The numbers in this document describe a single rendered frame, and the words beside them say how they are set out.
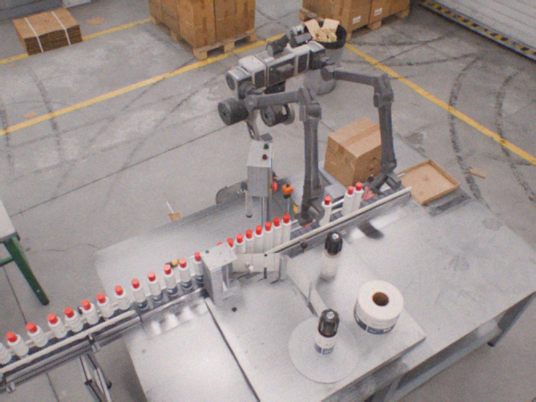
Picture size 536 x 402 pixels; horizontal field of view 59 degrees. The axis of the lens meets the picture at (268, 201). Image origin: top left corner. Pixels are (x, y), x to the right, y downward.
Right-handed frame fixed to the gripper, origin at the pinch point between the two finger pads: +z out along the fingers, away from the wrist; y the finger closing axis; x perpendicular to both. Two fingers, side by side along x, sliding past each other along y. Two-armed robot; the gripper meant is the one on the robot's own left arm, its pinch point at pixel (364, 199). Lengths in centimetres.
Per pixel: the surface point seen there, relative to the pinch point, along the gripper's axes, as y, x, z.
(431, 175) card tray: -2, 50, -27
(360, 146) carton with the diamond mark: -21.8, -3.6, -20.4
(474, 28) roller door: -221, 341, -163
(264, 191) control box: -1, -74, 11
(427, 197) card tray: 10.5, 37.9, -17.9
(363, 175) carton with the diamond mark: -16.1, 9.5, -7.1
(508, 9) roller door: -189, 320, -193
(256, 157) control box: -8, -84, 0
